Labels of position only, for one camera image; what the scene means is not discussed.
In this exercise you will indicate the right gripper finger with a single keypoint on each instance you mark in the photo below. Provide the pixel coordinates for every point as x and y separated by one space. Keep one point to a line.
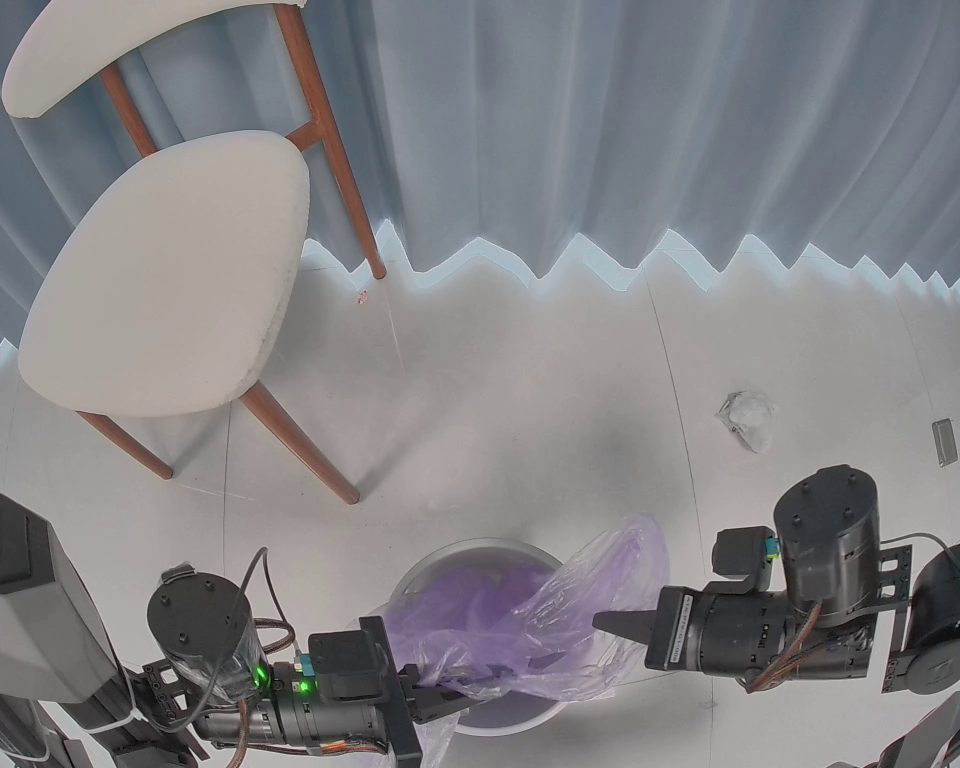
630 626

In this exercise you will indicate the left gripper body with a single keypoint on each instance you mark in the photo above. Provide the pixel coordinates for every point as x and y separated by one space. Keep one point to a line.
337 720

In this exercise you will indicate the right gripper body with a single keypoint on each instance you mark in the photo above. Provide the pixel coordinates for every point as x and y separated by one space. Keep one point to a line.
720 630

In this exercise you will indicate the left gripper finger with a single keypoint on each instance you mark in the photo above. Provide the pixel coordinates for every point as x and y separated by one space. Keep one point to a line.
439 697

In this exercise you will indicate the purple plastic bag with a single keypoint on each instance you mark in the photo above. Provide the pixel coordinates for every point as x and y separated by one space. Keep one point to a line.
480 615

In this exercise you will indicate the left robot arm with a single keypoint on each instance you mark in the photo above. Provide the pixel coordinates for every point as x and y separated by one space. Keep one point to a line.
45 600

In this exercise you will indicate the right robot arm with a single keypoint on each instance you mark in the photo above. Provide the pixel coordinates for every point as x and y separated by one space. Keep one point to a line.
825 525

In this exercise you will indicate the white trash bin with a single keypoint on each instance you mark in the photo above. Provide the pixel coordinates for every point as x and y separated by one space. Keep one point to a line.
510 726

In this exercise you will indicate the crumpled clear wrapper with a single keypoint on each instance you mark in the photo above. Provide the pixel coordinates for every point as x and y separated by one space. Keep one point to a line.
750 420

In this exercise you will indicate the white wooden chair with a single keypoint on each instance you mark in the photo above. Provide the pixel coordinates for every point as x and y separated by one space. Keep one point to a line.
172 277

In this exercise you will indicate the pale blue curtain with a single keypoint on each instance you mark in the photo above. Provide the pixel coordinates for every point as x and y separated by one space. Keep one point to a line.
637 112

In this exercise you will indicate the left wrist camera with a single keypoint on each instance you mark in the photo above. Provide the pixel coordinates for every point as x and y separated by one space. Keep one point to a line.
337 664

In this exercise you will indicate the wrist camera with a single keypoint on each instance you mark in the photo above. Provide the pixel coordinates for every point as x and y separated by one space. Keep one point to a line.
739 551
337 664

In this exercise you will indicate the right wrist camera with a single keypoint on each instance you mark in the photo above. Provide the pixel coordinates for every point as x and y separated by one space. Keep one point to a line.
739 551

